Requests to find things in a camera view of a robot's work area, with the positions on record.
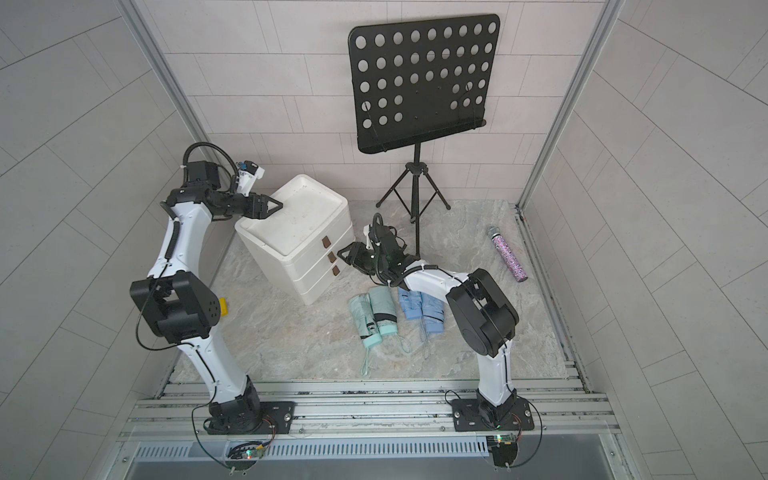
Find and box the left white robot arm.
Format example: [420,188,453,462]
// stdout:
[130,142,295,435]

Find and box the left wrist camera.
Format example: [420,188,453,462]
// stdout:
[236,160,265,196]

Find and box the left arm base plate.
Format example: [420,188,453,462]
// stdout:
[203,400,296,435]

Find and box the white middle drawer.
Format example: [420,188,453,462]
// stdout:
[261,227,354,291]

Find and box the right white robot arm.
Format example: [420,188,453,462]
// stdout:
[337,214,537,434]

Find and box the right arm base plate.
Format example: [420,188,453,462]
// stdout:
[450,397,536,432]

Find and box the light blue folded umbrella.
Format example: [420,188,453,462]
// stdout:
[397,288,423,320]

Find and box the white bottom drawer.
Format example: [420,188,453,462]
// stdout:
[275,250,345,305]

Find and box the black perforated music stand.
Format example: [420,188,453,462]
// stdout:
[347,14,502,226]

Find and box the white drawer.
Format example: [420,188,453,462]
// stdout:
[251,206,354,265]
[261,227,354,291]
[275,250,345,305]

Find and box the white top drawer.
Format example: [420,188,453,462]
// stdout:
[251,206,354,265]

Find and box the purple glitter microphone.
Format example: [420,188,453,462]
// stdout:
[487,226,528,283]

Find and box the mint green folded umbrella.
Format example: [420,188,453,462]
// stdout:
[348,293,382,349]

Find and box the white three-drawer cabinet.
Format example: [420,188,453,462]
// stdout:
[235,174,349,290]

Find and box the left green circuit board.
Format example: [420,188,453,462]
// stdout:
[227,441,270,461]

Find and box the green circuit board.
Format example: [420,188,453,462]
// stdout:
[486,432,519,452]
[227,441,270,461]

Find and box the aluminium rail frame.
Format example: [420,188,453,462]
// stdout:
[119,363,620,441]

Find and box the right green circuit board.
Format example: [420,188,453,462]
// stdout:
[486,432,519,452]

